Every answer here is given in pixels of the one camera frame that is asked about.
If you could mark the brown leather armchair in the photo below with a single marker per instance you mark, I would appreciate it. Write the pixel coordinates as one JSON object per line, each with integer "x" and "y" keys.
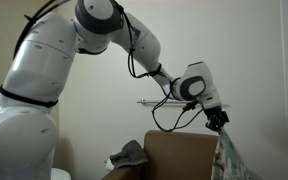
{"x": 177, "y": 156}

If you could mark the metal towel bar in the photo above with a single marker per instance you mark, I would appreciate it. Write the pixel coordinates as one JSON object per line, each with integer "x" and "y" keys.
{"x": 150, "y": 102}

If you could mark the white toilet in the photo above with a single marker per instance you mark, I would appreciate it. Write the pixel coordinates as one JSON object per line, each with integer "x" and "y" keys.
{"x": 60, "y": 174}

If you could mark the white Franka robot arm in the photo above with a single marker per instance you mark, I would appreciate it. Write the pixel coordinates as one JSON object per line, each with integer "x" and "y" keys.
{"x": 27, "y": 100}

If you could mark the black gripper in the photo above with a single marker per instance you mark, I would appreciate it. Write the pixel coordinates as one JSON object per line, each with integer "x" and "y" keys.
{"x": 217, "y": 118}

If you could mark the gray towel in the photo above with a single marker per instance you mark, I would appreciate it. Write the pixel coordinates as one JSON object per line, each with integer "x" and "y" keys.
{"x": 130, "y": 155}

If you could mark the small white object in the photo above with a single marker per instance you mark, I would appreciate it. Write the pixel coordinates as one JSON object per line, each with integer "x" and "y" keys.
{"x": 109, "y": 165}

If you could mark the white patterned towel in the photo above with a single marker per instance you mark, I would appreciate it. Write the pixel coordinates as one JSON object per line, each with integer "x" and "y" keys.
{"x": 229, "y": 160}

